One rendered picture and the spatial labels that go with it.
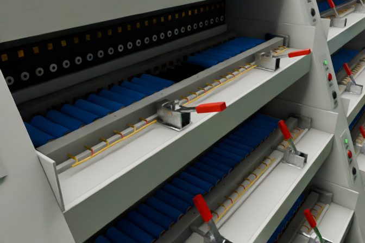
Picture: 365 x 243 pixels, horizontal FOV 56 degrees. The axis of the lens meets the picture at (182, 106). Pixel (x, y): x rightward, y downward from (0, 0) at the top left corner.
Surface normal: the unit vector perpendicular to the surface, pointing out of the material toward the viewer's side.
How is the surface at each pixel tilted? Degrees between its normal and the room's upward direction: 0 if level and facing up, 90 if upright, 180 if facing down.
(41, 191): 90
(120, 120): 113
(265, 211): 23
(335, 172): 90
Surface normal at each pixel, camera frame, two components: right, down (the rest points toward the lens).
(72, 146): 0.79, 0.25
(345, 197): -0.62, 0.34
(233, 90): -0.02, -0.91
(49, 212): 0.72, -0.12
